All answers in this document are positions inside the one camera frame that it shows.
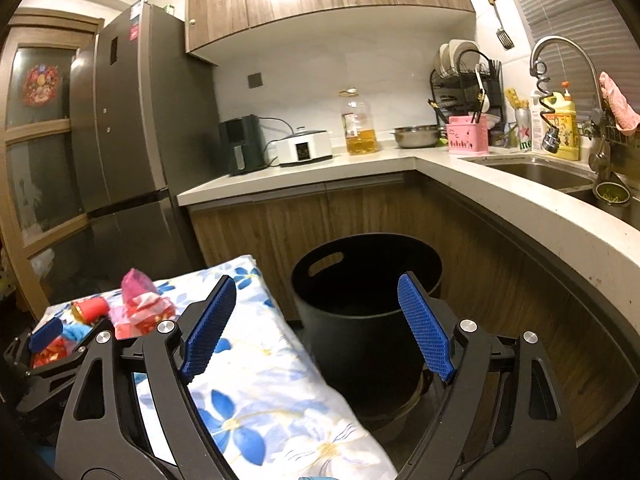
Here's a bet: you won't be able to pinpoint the blue floral cloth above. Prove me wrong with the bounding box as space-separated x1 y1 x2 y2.
35 255 398 480

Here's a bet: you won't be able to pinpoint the black round trash bin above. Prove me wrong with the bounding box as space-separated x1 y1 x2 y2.
291 232 444 441

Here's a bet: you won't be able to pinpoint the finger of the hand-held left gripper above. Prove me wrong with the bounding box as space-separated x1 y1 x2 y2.
2 319 101 393

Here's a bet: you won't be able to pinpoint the red and white wrapper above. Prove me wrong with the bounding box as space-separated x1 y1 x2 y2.
107 292 178 341

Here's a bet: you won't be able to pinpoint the black air fryer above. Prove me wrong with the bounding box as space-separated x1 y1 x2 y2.
218 114 268 176

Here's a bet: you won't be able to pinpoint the cooking oil bottle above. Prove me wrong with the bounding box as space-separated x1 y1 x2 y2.
338 89 381 157

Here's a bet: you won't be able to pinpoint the hanging slotted spatula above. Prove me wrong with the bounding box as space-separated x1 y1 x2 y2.
482 0 516 51

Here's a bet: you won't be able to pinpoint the steel cup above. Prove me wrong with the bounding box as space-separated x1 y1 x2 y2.
593 181 632 219

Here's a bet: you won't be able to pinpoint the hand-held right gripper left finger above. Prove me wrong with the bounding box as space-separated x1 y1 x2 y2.
55 275 241 480

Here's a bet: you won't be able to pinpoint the pink dish cloth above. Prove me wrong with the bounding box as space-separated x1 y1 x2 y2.
598 71 640 136

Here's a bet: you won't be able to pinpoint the white plastic bottle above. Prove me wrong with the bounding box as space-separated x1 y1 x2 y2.
529 89 548 153

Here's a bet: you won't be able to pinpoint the red door decoration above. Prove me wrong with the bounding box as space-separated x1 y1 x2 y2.
22 62 66 107

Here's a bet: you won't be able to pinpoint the steel faucet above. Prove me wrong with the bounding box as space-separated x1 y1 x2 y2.
529 35 610 157

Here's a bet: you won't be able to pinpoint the grey power cable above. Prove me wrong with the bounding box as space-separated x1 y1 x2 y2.
259 116 301 167

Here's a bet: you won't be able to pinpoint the grey refrigerator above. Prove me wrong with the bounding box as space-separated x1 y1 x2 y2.
67 2 221 281

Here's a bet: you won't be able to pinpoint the white plastic bag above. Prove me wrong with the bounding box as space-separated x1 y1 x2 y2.
29 247 57 281

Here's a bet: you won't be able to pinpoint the black dish rack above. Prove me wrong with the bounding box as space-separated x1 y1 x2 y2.
430 49 503 131

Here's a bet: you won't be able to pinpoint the pink utensil holder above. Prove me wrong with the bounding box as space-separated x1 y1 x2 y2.
446 115 489 156

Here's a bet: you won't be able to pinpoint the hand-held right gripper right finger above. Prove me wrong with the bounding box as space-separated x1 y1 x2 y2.
397 271 581 480

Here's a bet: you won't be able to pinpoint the window blinds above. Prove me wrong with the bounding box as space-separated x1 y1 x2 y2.
500 0 640 111

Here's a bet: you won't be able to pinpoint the steel bowl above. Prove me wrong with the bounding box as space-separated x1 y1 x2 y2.
391 124 446 150

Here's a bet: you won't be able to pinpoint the red can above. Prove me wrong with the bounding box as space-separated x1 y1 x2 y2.
71 297 110 321

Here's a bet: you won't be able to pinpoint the wooden glass door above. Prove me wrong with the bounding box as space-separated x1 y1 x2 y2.
0 10 106 321

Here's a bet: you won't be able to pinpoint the steel sink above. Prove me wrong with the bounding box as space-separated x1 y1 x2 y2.
460 154 640 221

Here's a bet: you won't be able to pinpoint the white electric cooker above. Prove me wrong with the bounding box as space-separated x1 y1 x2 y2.
276 126 334 167

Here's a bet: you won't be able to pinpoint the yellow detergent bottle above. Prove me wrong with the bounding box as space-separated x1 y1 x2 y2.
542 87 581 162

